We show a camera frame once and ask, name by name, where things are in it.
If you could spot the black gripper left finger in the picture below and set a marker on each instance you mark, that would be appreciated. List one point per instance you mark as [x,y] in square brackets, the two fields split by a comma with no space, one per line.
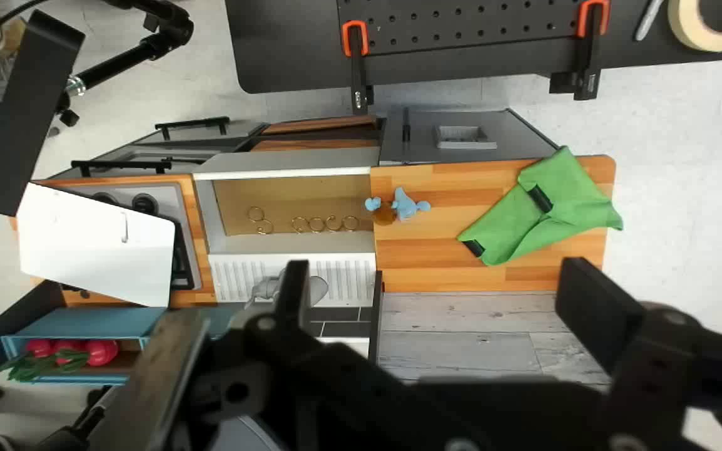
[292,292]

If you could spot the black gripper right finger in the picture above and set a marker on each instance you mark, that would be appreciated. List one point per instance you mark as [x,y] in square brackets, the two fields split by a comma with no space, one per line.
[599,308]

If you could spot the green cloth with black tags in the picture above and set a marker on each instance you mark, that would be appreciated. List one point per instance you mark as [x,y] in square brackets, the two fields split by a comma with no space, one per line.
[570,204]

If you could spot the white ribbed drain board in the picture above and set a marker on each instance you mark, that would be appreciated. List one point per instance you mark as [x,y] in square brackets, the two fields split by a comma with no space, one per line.
[343,277]

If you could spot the white sink basin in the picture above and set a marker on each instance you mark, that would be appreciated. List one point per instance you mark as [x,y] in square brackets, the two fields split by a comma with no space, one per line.
[294,220]

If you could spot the wooden countertop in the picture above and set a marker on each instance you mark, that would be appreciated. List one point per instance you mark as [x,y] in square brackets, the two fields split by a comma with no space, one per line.
[427,252]

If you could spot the blue toy faucet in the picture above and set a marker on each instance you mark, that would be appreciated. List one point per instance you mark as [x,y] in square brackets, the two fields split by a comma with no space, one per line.
[407,204]

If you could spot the grey toy kitchen cabinet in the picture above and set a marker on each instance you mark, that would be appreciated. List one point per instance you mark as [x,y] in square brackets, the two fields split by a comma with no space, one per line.
[502,133]

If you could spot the red toy items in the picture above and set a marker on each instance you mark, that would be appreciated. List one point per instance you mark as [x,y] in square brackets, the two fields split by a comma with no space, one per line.
[99,352]

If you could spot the blue bin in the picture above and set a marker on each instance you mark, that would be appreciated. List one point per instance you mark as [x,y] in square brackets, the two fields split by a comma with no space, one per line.
[85,322]

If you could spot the orange black clamp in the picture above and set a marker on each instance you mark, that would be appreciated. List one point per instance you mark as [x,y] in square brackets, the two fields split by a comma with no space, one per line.
[586,52]
[356,59]

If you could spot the grey metal tool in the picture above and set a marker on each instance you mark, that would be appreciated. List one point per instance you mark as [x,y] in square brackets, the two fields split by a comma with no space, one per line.
[647,20]

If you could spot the masking tape roll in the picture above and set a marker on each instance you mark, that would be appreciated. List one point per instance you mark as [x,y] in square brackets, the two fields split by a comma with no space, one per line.
[699,28]

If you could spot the black pegboard cart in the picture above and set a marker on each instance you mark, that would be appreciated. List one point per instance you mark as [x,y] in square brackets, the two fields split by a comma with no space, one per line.
[462,38]

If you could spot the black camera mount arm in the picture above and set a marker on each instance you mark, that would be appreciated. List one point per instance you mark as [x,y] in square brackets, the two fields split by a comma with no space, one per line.
[139,45]

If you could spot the black upright post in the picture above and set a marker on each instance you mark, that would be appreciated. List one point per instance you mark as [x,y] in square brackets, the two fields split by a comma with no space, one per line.
[25,116]

